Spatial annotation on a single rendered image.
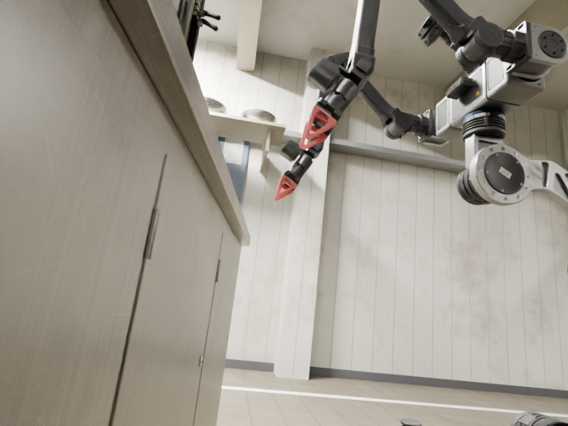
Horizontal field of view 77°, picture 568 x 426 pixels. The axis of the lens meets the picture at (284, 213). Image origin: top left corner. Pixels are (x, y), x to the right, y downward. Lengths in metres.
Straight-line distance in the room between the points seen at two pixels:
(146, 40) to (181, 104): 0.10
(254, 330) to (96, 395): 3.40
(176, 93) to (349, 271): 3.64
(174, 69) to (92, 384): 0.28
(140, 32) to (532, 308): 4.94
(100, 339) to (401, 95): 4.72
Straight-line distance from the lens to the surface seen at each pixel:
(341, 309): 3.91
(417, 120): 1.62
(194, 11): 1.07
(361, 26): 1.08
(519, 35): 1.29
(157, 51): 0.36
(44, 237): 0.26
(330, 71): 0.97
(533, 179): 1.39
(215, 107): 3.56
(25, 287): 0.25
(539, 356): 5.11
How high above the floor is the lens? 0.66
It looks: 14 degrees up
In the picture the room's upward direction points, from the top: 7 degrees clockwise
